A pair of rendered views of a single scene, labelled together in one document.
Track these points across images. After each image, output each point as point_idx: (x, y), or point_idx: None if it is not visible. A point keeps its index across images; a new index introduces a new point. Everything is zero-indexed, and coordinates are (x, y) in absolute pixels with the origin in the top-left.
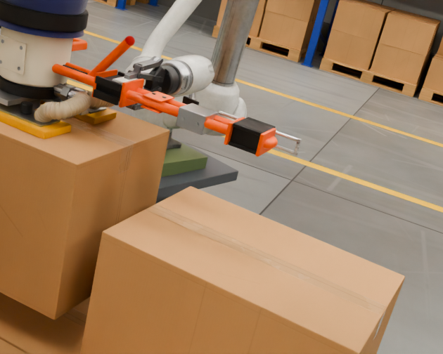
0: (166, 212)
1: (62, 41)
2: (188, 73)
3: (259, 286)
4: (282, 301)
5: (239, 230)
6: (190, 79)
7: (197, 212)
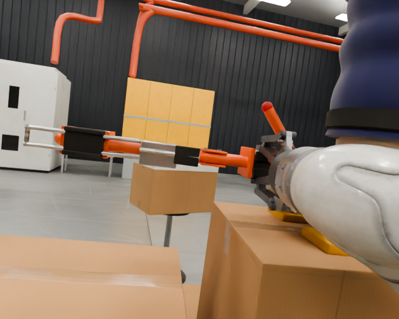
0: (160, 283)
1: (339, 142)
2: (292, 161)
3: (25, 245)
4: (0, 242)
5: (61, 295)
6: (286, 173)
7: (132, 299)
